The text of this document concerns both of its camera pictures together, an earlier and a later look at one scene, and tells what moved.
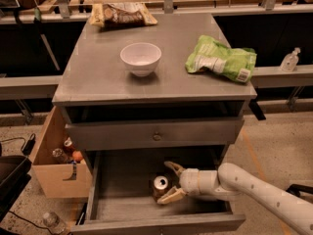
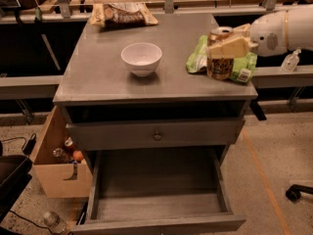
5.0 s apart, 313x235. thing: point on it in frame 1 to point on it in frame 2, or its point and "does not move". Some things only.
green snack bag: x=237 y=64 does not move
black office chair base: x=295 y=189 does not move
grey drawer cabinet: x=138 y=91 does not move
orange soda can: x=159 y=183 to x=219 y=68
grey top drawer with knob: x=119 y=135 does not move
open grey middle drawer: x=120 y=197 does not move
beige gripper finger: x=175 y=166 to x=243 y=30
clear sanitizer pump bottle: x=290 y=61 does not move
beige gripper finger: x=171 y=196 to x=235 y=47
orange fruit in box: x=77 y=155 does not move
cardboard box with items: x=58 y=179 does not move
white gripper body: x=189 y=179 to x=268 y=36
